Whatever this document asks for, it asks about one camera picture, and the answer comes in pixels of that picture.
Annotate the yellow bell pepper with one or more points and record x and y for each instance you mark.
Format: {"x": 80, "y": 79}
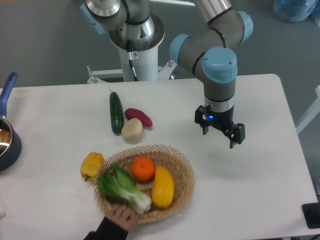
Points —
{"x": 90, "y": 166}

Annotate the woven wicker basket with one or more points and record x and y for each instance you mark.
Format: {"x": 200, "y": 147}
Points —
{"x": 162, "y": 156}

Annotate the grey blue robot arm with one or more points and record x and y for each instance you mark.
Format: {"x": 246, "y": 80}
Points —
{"x": 210, "y": 58}

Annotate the beige round potato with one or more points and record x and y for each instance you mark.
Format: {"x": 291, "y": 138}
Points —
{"x": 132, "y": 129}

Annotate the black sleeved forearm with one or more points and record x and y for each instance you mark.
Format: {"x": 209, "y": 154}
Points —
{"x": 107, "y": 230}

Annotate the blue plastic bag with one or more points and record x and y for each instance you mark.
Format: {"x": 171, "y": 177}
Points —
{"x": 294, "y": 11}

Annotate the green bok choy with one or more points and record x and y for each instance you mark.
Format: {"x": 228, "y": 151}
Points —
{"x": 122, "y": 186}

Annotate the white frame bar right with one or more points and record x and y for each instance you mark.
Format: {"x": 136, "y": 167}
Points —
{"x": 309, "y": 114}

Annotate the orange fruit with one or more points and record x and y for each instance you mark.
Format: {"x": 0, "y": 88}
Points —
{"x": 143, "y": 169}

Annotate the purple sweet potato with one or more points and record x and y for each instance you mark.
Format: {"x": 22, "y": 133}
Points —
{"x": 132, "y": 113}

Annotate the black device at edge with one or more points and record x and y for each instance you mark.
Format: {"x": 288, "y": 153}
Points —
{"x": 311, "y": 212}

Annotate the yellow mango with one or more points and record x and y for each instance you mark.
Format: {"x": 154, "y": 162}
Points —
{"x": 163, "y": 188}

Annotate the blue handled saucepan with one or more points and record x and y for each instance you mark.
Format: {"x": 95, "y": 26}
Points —
{"x": 10, "y": 141}

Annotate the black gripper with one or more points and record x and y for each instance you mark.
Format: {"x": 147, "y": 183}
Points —
{"x": 205, "y": 117}

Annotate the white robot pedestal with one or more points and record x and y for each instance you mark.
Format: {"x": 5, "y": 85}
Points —
{"x": 135, "y": 66}

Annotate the person's hand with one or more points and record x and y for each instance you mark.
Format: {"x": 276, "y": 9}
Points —
{"x": 124, "y": 218}

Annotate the green cucumber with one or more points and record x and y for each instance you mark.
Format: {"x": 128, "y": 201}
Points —
{"x": 116, "y": 113}

